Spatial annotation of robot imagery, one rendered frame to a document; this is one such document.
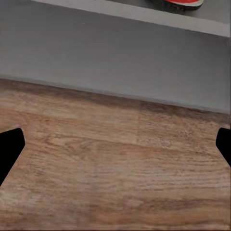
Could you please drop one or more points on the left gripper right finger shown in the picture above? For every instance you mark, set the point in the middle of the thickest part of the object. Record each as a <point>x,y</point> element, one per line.
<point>223,143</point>

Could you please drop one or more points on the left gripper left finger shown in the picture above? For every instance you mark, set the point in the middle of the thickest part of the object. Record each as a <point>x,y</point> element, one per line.
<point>11,144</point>

